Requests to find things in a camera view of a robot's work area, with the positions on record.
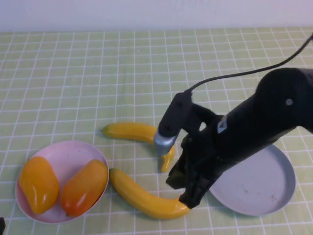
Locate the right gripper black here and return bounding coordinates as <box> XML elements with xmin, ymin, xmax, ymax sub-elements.
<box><xmin>166</xmin><ymin>95</ymin><xmax>277</xmax><ymax>210</ymax></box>

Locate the large yellow banana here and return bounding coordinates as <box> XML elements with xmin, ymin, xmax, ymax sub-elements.
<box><xmin>109</xmin><ymin>168</ymin><xmax>191</xmax><ymax>220</ymax></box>

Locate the small curved yellow banana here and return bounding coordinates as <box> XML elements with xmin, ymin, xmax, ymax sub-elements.
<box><xmin>101</xmin><ymin>122</ymin><xmax>176</xmax><ymax>173</ymax></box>

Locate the orange-red tinted mango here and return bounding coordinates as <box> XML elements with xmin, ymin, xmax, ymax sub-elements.
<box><xmin>60</xmin><ymin>159</ymin><xmax>109</xmax><ymax>217</ymax></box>

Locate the plain yellow mango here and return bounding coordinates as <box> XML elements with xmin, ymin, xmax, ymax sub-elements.
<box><xmin>19</xmin><ymin>156</ymin><xmax>60</xmax><ymax>215</ymax></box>

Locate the grey round plate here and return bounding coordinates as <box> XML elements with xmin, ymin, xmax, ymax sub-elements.
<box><xmin>209</xmin><ymin>143</ymin><xmax>296</xmax><ymax>216</ymax></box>

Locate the pink round plate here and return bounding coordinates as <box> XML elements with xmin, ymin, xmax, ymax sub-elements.
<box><xmin>15</xmin><ymin>141</ymin><xmax>110</xmax><ymax>225</ymax></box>

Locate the green checked tablecloth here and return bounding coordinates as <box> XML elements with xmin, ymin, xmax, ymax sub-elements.
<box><xmin>0</xmin><ymin>26</ymin><xmax>313</xmax><ymax>235</ymax></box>

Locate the right black silver wrist camera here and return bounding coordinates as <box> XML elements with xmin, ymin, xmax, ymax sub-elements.
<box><xmin>153</xmin><ymin>92</ymin><xmax>194</xmax><ymax>157</ymax></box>

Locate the right black camera mount bracket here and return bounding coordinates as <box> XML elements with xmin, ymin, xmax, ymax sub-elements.
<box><xmin>188</xmin><ymin>102</ymin><xmax>220</xmax><ymax>134</ymax></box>

